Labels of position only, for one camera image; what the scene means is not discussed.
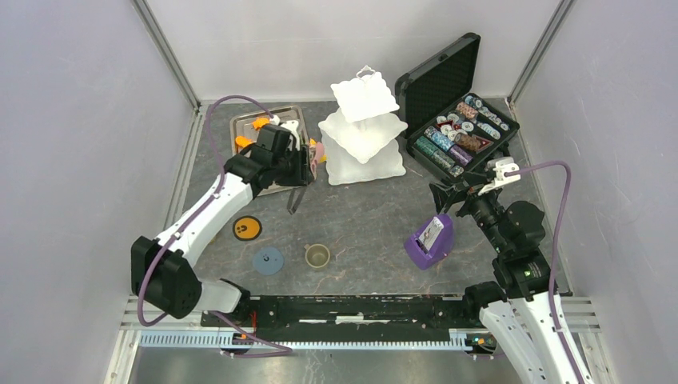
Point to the blue round coaster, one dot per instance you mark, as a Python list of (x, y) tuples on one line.
[(268, 261)]

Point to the yellow smiley coaster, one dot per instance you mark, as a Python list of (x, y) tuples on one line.
[(247, 228)]

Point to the olive green cup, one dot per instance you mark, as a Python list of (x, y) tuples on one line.
[(317, 255)]

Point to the silver metal tray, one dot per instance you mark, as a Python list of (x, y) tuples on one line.
[(241, 165)]

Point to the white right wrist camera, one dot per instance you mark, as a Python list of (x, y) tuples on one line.
[(504, 172)]

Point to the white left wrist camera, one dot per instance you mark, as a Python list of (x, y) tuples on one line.
[(292, 126)]

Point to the brown poker chip stack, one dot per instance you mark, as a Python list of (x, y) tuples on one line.
[(470, 142)]

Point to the orange fish cookie upper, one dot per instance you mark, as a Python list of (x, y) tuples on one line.
[(258, 123)]

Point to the orange fish cookie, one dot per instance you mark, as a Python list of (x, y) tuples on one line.
[(242, 142), (258, 123)]

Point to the white three-tier cake stand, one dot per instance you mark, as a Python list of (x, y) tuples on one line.
[(360, 137)]

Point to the purple poker chip stack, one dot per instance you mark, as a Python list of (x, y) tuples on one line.
[(460, 155)]

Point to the orange fish cookie lower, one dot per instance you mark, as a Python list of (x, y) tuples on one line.
[(242, 142)]

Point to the green poker chip stack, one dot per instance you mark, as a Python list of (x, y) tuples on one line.
[(434, 153)]

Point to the purple card shuffler box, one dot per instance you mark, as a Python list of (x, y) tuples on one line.
[(432, 242)]

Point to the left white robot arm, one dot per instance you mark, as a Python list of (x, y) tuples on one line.
[(162, 267)]

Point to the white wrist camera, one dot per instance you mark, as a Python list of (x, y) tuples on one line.
[(504, 172), (292, 126)]

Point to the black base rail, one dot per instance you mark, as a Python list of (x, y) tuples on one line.
[(354, 318)]

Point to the black poker chip case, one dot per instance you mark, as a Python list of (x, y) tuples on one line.
[(438, 93)]

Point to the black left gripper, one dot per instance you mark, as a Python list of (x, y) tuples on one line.
[(302, 175)]

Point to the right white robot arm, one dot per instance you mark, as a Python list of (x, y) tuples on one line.
[(521, 307)]

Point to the light blue chip stack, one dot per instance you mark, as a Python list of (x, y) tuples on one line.
[(439, 139)]

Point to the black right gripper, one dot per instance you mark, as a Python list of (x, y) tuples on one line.
[(444, 194)]

